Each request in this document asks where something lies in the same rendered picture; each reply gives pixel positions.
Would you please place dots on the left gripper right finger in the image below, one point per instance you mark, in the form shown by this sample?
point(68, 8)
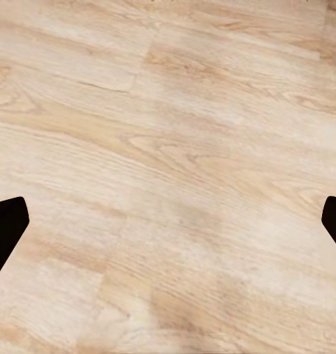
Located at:
point(329, 216)

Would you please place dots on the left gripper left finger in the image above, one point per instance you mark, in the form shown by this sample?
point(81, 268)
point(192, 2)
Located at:
point(14, 219)

